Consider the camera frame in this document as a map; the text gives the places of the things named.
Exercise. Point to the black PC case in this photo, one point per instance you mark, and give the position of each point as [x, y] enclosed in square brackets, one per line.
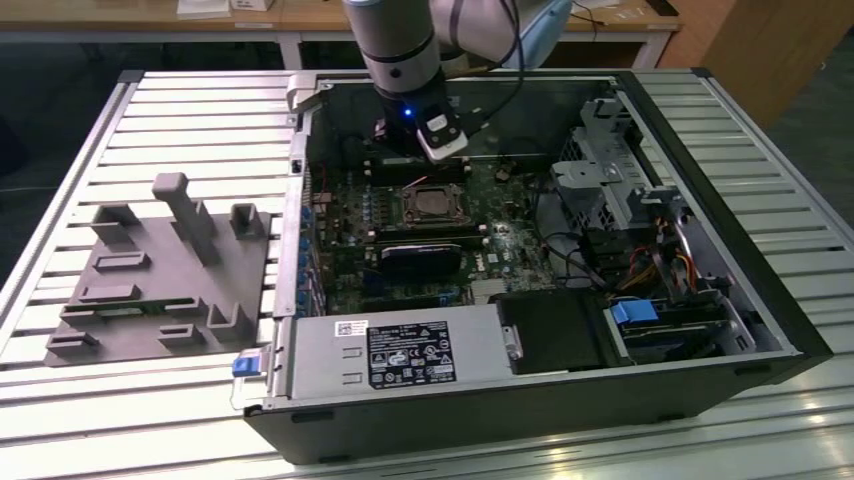
[534, 425]

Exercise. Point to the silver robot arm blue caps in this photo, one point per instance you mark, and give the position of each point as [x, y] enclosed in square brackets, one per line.
[394, 45]

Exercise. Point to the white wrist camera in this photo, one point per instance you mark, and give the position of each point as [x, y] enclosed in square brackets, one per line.
[443, 137]

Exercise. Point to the silver chipset heatsink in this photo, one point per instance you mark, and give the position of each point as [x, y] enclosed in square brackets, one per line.
[487, 291]

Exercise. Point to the CPU socket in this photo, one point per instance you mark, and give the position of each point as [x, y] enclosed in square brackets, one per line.
[408, 221]

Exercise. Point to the blue case latch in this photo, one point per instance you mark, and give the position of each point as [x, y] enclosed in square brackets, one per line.
[246, 365]

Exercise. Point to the grey parts rack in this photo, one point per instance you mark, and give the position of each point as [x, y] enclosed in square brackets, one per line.
[167, 280]

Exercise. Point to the wooden desk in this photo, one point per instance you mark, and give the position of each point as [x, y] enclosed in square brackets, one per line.
[100, 20]

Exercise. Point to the green motherboard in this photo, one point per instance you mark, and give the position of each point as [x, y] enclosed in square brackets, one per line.
[516, 240]

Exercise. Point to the wooden cabinet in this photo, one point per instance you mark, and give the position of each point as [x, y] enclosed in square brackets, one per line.
[787, 50]

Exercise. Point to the metal drive cage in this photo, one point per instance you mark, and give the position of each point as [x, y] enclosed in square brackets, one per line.
[587, 180]

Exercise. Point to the hard disk in blue carrier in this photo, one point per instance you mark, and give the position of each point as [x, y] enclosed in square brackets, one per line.
[634, 310]

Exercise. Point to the black drive bay cover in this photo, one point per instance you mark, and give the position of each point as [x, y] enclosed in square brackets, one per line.
[554, 330]

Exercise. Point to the silver power supply unit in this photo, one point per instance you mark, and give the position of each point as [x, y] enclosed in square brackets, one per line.
[320, 360]

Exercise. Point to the green RAM stick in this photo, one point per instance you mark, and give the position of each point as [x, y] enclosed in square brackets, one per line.
[123, 312]

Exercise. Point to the black graphics card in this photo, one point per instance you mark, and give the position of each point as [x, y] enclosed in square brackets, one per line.
[420, 262]

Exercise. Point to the white paper box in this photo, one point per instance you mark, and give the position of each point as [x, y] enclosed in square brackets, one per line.
[200, 7]
[252, 4]

